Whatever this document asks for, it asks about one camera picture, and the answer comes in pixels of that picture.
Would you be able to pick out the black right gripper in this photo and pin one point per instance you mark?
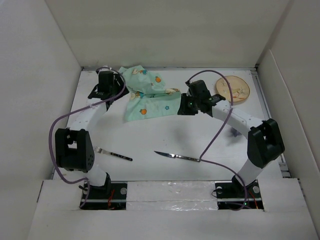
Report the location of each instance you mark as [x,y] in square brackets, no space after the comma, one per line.
[183,109]

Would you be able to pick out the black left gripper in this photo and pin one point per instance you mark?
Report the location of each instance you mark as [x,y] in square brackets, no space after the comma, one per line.
[118,82]

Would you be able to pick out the round bird pattern plate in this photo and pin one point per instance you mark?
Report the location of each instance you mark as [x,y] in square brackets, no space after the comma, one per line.
[240,89]

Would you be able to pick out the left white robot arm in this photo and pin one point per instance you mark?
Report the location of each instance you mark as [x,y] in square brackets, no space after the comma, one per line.
[73,146]

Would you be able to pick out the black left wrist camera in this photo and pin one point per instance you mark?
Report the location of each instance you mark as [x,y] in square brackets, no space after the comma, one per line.
[105,81]

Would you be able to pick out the purple mug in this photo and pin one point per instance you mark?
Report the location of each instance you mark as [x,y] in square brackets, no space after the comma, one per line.
[235,132]

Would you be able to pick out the green cartoon print cloth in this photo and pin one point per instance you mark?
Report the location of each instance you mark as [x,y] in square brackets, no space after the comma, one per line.
[148,95]

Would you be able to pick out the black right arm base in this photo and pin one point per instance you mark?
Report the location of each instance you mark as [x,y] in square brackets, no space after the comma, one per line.
[231,196]

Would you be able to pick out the fork with black handle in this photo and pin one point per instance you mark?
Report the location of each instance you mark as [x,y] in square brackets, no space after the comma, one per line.
[105,152]

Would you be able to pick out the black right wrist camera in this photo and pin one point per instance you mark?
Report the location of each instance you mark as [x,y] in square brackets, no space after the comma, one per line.
[198,90]

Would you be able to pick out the knife with patterned handle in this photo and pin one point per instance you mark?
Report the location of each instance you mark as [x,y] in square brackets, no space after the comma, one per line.
[177,156]

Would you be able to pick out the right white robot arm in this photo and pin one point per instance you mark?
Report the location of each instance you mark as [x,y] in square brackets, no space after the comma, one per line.
[264,139]

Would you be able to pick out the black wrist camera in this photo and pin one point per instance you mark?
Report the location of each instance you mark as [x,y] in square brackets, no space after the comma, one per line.
[105,81]
[198,90]

